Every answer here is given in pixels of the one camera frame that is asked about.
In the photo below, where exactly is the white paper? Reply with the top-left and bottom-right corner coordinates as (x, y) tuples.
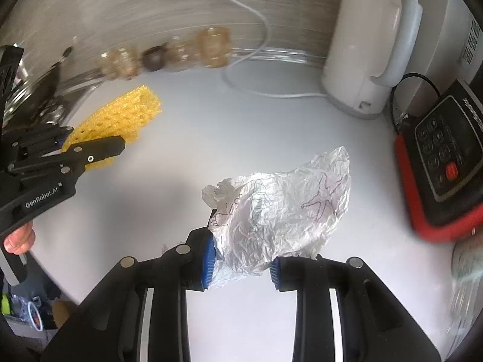
(202, 146), (351, 289)

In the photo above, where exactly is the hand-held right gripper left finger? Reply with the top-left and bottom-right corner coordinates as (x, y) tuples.
(40, 228), (219, 362)

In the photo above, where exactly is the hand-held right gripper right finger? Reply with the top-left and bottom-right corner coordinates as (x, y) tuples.
(269, 254), (442, 362)

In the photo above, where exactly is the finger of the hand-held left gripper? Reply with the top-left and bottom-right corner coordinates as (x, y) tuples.
(61, 136), (127, 175)
(11, 125), (75, 160)

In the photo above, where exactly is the white cable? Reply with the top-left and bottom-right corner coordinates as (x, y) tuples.
(206, 0), (329, 99)

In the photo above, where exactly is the pale green mug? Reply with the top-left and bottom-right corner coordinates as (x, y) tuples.
(451, 239), (483, 283)

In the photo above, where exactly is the white electric kettle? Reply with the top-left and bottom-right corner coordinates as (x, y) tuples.
(321, 0), (423, 119)

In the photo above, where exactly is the black cable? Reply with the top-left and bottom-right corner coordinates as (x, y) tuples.
(390, 72), (444, 134)

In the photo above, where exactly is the amber glass cup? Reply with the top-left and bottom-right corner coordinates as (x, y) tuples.
(121, 47), (143, 80)
(198, 27), (232, 68)
(166, 43), (197, 72)
(99, 49), (122, 81)

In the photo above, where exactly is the red black blender base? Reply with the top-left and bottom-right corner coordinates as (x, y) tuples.
(394, 78), (483, 243)

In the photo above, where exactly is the person's left hand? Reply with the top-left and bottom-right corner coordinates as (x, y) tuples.
(3, 222), (37, 256)

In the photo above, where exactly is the yellow foam fruit net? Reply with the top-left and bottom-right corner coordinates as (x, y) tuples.
(62, 85), (163, 172)

